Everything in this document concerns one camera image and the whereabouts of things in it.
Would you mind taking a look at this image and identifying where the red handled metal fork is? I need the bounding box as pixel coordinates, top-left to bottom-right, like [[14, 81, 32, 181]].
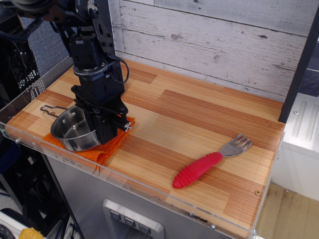
[[172, 134, 253, 189]]

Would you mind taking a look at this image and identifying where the stainless steel saucepan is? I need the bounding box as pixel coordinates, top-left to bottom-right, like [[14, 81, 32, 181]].
[[40, 105, 100, 152]]

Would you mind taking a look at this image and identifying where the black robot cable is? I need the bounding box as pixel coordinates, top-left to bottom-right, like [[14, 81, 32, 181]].
[[0, 17, 131, 85]]

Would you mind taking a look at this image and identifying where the white side cabinet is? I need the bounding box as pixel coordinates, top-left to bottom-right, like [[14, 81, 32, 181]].
[[271, 93, 319, 200]]

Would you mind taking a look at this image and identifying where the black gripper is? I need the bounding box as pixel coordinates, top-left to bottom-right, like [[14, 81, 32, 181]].
[[71, 60, 132, 144]]

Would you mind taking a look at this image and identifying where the orange knitted cloth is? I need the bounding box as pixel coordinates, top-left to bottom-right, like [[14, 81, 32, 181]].
[[43, 117, 136, 165]]

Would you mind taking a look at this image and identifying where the silver dispenser button panel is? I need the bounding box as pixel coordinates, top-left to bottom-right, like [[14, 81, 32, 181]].
[[103, 199, 165, 239]]

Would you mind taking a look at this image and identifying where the yellow object bottom left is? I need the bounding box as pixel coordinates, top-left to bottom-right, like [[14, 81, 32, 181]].
[[18, 228, 44, 239]]

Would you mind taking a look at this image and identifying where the clear acrylic table guard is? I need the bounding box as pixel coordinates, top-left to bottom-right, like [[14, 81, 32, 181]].
[[0, 37, 286, 239]]

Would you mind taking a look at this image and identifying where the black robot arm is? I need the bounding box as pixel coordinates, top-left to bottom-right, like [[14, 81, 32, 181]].
[[1, 0, 131, 144]]

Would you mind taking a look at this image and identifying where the dark right shelf post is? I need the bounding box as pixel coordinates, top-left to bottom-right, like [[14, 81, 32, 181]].
[[278, 8, 319, 123]]

